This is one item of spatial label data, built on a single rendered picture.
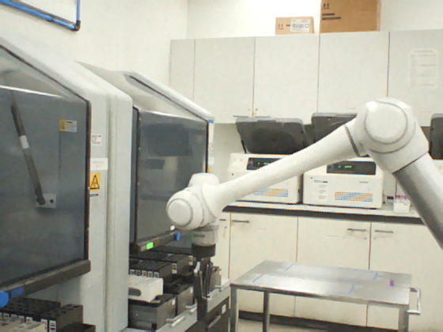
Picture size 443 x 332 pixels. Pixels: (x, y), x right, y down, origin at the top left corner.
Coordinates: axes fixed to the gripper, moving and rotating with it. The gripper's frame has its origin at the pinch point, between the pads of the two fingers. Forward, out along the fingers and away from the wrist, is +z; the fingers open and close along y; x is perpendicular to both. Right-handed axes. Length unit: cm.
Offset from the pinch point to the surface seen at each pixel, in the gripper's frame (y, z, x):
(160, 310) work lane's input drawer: 4.7, 0.5, -11.9
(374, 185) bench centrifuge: -230, -26, 40
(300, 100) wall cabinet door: -259, -88, -19
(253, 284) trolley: -28.2, -1.9, 8.5
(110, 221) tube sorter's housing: 18.5, -27.8, -21.4
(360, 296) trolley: -27, -2, 45
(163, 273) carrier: -13.1, -6.4, -19.2
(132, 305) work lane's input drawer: 6.5, -0.5, -20.4
